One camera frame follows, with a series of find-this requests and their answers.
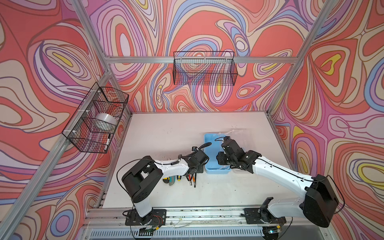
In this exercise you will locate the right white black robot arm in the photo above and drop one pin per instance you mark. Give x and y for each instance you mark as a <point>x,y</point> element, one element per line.
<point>315,199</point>

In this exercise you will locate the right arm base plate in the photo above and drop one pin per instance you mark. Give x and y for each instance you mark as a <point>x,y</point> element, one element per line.
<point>258,216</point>

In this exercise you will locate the aluminium front rail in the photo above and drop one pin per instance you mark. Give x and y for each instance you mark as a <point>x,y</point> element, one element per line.
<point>196,223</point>

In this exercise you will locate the black marker pen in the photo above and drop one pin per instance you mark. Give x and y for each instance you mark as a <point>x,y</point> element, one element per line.
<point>107,143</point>

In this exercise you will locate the teal utility knife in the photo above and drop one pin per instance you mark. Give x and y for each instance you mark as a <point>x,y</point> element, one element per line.
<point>172,180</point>

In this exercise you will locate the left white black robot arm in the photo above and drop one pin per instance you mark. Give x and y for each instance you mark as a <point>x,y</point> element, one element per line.
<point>141,179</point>

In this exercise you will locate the blue plastic tool box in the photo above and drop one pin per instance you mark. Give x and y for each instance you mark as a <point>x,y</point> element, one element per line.
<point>213,167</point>

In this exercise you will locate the yellow black utility knife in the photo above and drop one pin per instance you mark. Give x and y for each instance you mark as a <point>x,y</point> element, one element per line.
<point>165,180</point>

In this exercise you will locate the black wire basket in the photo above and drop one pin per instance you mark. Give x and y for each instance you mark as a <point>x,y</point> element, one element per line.
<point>204,68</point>
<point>88,134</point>

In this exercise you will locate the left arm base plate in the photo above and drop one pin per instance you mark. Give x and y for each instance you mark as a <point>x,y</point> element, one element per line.
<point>145,217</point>

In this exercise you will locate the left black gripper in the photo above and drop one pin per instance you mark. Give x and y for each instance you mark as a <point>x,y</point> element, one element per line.
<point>201,169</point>

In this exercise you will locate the black wire basket back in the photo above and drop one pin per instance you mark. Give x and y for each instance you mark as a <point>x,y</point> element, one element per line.
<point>204,68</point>

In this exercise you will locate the silver tape roll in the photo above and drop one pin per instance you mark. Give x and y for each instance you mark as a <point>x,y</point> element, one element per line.
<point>106,118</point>

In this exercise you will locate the black wire basket left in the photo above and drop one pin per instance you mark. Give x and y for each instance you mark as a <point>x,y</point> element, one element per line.
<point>88,134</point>

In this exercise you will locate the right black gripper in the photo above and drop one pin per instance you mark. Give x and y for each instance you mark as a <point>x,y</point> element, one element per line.
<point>220,158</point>

